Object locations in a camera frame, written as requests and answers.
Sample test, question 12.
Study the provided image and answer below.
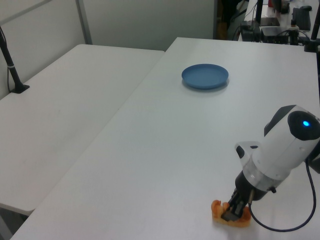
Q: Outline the black desktop device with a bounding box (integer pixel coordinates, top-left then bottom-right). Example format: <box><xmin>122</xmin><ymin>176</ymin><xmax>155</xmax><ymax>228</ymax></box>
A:
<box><xmin>291</xmin><ymin>5</ymin><xmax>313</xmax><ymax>30</ymax></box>

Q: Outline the black electronics box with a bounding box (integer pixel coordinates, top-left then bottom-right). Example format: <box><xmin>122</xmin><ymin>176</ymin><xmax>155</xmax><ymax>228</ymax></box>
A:
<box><xmin>260</xmin><ymin>25</ymin><xmax>292</xmax><ymax>45</ymax></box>

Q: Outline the white side table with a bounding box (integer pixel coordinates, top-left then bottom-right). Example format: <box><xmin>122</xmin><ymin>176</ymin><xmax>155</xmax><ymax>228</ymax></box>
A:
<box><xmin>0</xmin><ymin>44</ymin><xmax>166</xmax><ymax>217</ymax></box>

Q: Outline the blue round plate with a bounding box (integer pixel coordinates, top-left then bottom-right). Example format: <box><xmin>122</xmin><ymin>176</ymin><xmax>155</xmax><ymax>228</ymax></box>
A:
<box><xmin>181</xmin><ymin>63</ymin><xmax>230</xmax><ymax>91</ymax></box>

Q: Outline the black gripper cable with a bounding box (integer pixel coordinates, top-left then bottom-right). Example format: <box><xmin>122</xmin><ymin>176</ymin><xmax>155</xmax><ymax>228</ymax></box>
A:
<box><xmin>247</xmin><ymin>158</ymin><xmax>317</xmax><ymax>232</ymax></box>

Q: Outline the black clamp camera stand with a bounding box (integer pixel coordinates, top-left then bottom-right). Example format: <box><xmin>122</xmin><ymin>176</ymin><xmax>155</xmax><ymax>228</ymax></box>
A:
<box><xmin>303</xmin><ymin>13</ymin><xmax>320</xmax><ymax>54</ymax></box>

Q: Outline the thin black upright pole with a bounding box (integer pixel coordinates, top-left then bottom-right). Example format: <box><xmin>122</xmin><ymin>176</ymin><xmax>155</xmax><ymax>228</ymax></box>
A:
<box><xmin>254</xmin><ymin>0</ymin><xmax>264</xmax><ymax>42</ymax></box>

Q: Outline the white background desk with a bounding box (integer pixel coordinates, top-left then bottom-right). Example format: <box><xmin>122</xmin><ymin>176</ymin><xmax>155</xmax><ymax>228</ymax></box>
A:
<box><xmin>237</xmin><ymin>0</ymin><xmax>320</xmax><ymax>46</ymax></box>

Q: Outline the grey metal partition post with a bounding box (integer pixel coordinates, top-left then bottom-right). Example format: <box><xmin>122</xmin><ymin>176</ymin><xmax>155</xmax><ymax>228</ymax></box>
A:
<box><xmin>75</xmin><ymin>0</ymin><xmax>93</xmax><ymax>46</ymax></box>

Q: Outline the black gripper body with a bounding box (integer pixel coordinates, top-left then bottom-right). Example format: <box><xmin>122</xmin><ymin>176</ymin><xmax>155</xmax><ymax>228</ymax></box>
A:
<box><xmin>229</xmin><ymin>171</ymin><xmax>277</xmax><ymax>205</ymax></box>

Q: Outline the orange toy bread loaf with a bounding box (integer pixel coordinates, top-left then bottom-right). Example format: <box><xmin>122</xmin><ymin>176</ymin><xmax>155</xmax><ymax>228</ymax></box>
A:
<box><xmin>211</xmin><ymin>199</ymin><xmax>252</xmax><ymax>228</ymax></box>

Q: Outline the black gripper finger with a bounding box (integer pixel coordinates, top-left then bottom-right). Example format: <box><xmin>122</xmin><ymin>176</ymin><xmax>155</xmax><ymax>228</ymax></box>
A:
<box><xmin>232</xmin><ymin>199</ymin><xmax>248</xmax><ymax>218</ymax></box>
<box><xmin>220</xmin><ymin>201</ymin><xmax>238</xmax><ymax>222</ymax></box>

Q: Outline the black camera stand pole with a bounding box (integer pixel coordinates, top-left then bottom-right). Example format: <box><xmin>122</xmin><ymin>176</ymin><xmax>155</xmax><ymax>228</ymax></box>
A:
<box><xmin>0</xmin><ymin>24</ymin><xmax>31</xmax><ymax>94</ymax></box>

